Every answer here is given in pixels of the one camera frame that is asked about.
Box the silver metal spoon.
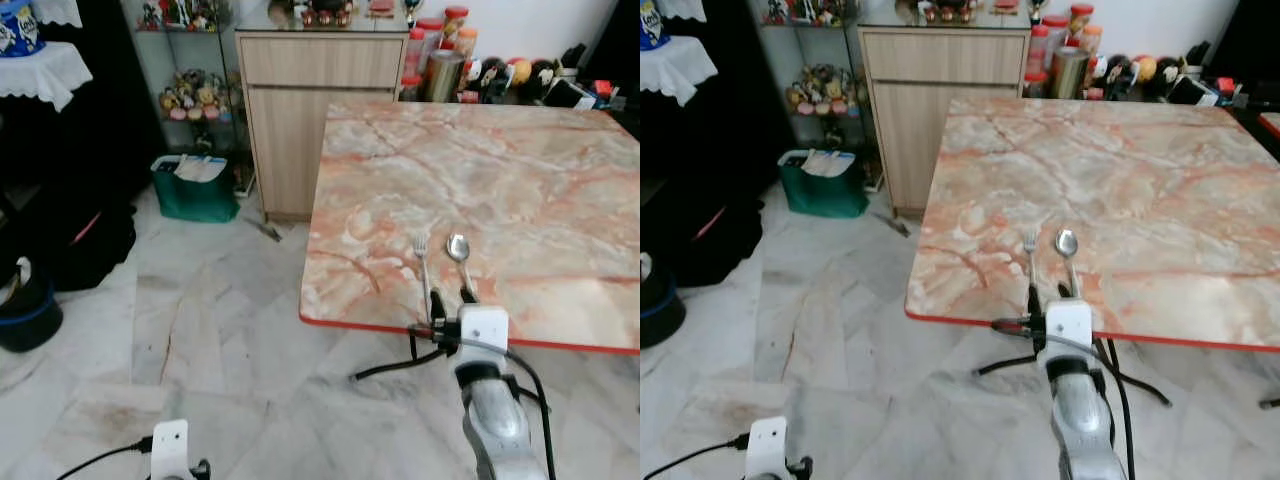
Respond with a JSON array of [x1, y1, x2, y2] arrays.
[[446, 234, 476, 296], [1055, 228, 1081, 296]]

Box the black bucket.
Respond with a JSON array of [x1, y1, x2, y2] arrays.
[[640, 254, 687, 349], [0, 257, 64, 353]]

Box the light wooden cabinet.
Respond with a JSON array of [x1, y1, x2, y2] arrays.
[[236, 30, 409, 223], [858, 27, 1031, 219]]

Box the shiny metal canister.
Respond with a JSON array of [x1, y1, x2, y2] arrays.
[[1050, 47, 1091, 99], [425, 50, 466, 103]]

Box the green storage bag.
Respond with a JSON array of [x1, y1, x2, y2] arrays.
[[150, 153, 241, 224], [778, 150, 869, 219]]

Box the black bag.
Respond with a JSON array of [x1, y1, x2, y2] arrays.
[[20, 195, 138, 292], [655, 180, 767, 288]]

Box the white papers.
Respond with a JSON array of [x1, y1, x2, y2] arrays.
[[175, 155, 229, 184], [802, 150, 856, 179]]

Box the glass display shelf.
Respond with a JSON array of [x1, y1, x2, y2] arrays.
[[750, 0, 877, 191], [120, 0, 251, 196]]

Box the small plush figurines cluster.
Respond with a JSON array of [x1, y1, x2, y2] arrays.
[[158, 68, 229, 123], [785, 65, 856, 119]]

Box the white lace cloth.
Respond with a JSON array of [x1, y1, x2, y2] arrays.
[[0, 42, 94, 112], [640, 37, 707, 107]]

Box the blue printed tin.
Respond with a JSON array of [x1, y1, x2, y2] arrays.
[[640, 0, 667, 51], [0, 0, 47, 58]]

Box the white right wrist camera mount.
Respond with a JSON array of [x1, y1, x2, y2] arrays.
[[1044, 297, 1095, 362], [457, 306, 510, 367]]

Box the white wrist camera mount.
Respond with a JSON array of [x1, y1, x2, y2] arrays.
[[150, 420, 192, 480], [1044, 297, 1095, 362], [457, 306, 510, 367], [745, 417, 792, 480]]

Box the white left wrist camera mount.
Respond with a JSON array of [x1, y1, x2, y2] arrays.
[[745, 417, 792, 480], [150, 420, 192, 480]]

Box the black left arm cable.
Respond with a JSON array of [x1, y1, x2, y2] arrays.
[[55, 439, 154, 480], [640, 436, 750, 480]]

